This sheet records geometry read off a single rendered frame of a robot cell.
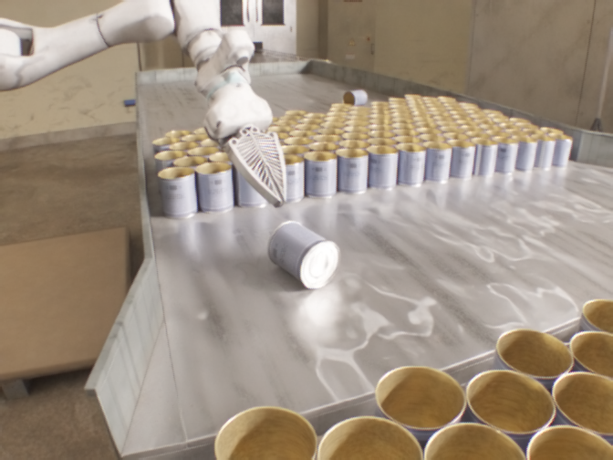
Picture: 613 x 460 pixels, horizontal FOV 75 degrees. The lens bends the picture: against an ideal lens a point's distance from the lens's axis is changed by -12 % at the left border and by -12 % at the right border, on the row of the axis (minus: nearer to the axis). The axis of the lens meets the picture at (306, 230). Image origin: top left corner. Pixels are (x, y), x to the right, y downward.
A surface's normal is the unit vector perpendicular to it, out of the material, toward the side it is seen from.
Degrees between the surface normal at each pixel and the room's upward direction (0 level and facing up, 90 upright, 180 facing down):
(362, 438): 88
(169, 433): 0
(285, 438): 88
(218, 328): 0
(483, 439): 89
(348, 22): 90
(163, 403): 0
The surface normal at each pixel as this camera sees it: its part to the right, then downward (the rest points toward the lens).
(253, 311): 0.00, -0.90
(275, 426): -0.13, 0.40
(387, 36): 0.35, 0.40
